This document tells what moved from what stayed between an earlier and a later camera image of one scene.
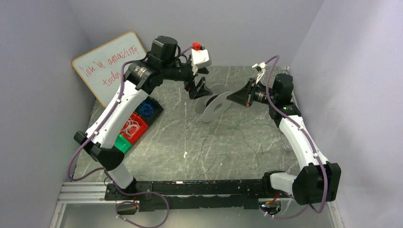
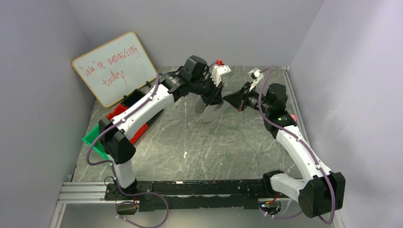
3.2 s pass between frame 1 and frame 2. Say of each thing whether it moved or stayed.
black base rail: stayed
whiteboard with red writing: stayed
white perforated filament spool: stayed
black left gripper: moved
